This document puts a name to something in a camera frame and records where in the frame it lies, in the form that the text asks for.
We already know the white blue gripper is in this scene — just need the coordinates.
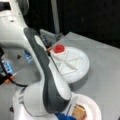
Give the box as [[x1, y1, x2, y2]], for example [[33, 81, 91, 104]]
[[55, 113, 77, 120]]

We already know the white paper plate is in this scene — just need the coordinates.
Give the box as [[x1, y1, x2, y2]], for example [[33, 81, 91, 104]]
[[66, 93, 102, 120]]

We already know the white divided round tray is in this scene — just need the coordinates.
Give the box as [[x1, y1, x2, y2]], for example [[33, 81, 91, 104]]
[[50, 46, 90, 84]]

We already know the red tomato slice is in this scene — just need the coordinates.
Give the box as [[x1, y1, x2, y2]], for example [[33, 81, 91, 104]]
[[53, 44, 65, 54]]

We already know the blue orange background device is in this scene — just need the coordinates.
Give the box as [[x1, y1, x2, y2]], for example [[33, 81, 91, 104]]
[[0, 61, 14, 84]]

